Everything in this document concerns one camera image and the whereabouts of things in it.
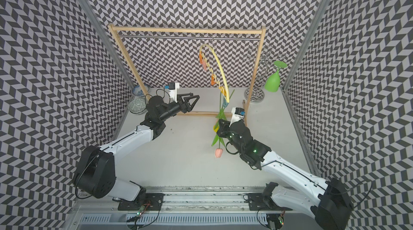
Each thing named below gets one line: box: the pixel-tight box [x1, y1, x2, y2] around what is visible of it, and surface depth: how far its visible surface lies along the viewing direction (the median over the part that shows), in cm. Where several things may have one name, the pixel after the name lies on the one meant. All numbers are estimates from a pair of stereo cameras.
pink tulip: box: [211, 92, 226, 158], surface depth 72 cm
